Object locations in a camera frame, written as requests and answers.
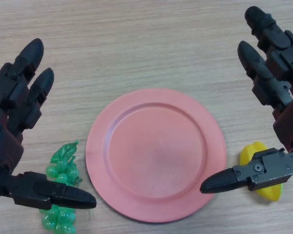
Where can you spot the yellow starfruit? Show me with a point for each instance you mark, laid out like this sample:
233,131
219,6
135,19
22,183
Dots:
266,190

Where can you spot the green grape bunch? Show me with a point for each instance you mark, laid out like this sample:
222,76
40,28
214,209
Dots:
61,170

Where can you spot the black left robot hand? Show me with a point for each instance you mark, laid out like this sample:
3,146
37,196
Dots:
12,136

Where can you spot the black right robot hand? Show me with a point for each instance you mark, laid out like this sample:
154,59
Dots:
283,102

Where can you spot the pink round plate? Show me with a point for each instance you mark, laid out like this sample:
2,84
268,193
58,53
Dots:
156,156

